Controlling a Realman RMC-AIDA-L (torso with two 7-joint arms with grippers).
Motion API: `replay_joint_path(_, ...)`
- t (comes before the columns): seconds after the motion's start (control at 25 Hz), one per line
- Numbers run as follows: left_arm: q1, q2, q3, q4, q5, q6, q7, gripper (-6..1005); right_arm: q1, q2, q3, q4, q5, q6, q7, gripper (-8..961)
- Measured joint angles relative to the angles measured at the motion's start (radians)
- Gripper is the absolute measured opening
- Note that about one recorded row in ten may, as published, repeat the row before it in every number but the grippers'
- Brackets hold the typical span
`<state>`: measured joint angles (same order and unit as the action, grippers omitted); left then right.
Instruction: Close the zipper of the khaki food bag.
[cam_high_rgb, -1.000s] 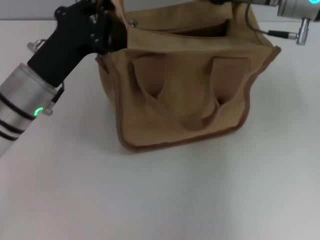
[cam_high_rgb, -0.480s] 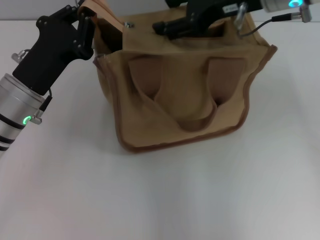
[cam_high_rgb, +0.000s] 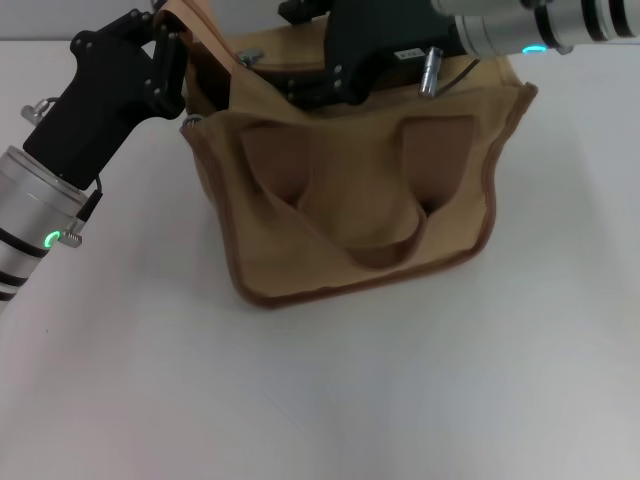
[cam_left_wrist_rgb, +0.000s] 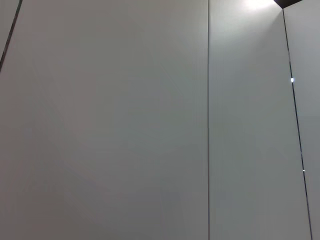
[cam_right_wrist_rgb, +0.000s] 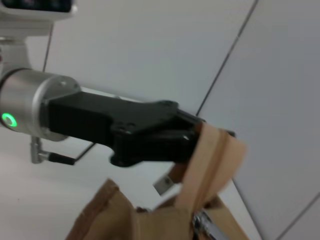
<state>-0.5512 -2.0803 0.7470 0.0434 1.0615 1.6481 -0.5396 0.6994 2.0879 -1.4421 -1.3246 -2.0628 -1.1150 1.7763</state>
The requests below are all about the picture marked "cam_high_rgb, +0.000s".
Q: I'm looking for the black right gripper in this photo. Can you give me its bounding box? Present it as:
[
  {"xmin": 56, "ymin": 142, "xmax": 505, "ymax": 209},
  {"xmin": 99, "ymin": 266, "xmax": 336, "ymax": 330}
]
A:
[{"xmin": 277, "ymin": 0, "xmax": 470, "ymax": 109}]

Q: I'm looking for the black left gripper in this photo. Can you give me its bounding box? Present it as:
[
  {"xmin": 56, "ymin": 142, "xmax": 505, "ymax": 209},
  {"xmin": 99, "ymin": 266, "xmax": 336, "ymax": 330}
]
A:
[{"xmin": 21, "ymin": 0, "xmax": 194, "ymax": 192}]

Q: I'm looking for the khaki canvas food bag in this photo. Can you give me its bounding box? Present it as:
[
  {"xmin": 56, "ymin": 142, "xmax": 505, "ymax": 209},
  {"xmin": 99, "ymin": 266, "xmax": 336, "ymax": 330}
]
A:
[{"xmin": 152, "ymin": 0, "xmax": 540, "ymax": 308}]

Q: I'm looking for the right gripper cable with plug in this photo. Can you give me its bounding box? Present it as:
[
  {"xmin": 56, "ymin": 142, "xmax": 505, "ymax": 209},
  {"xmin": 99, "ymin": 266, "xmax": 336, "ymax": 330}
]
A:
[{"xmin": 417, "ymin": 46, "xmax": 482, "ymax": 97}]

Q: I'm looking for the gripper cable with plug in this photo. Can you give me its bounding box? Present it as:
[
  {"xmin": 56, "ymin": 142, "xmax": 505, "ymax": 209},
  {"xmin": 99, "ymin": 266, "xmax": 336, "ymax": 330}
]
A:
[
  {"xmin": 417, "ymin": 46, "xmax": 482, "ymax": 97},
  {"xmin": 19, "ymin": 96, "xmax": 105, "ymax": 250}
]

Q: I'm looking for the left gripper cable with plug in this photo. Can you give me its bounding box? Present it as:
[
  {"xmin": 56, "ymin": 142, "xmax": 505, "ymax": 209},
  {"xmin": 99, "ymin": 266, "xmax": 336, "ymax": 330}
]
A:
[{"xmin": 19, "ymin": 96, "xmax": 105, "ymax": 250}]

